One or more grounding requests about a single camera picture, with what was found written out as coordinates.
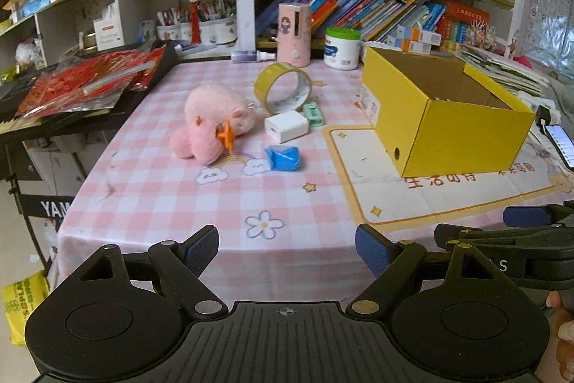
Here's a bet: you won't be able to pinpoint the black electronic keyboard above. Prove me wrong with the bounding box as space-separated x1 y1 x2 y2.
1 41 178 143

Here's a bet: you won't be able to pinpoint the stack of papers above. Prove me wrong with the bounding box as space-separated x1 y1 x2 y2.
454 45 550 97

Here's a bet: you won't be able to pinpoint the pink checkered tablecloth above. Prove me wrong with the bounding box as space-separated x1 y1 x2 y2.
55 59 574 299

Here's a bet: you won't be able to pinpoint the yellow tape roll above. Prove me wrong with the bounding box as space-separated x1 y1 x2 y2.
254 62 312 115

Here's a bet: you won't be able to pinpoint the row of leaning books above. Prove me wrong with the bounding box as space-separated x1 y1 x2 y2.
256 0 447 43

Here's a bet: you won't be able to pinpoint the pink plush pig toy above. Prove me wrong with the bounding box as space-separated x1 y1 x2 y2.
169 85 257 165

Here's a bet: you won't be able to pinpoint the white pen holder cups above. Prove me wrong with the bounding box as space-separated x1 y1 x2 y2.
156 17 237 46

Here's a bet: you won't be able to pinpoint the red packaged decorations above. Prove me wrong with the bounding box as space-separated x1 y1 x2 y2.
15 47 166 118

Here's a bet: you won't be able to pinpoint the blue clay packet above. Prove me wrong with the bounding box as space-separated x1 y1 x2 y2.
265 146 302 172

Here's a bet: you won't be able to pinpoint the white charger block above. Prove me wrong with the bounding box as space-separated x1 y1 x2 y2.
264 110 309 144

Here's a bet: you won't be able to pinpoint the pink humidifier cylinder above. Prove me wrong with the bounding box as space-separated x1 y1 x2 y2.
277 3 311 68

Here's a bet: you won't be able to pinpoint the smartphone on table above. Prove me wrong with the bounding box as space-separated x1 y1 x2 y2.
544 125 574 172

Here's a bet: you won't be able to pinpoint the orange white medicine boxes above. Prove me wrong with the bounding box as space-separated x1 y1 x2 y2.
385 25 442 55

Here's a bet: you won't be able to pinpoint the yellow cardboard box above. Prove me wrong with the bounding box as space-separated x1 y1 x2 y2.
359 48 534 178

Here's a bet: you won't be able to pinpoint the white jar green lid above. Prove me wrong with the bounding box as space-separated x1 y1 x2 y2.
323 27 361 71

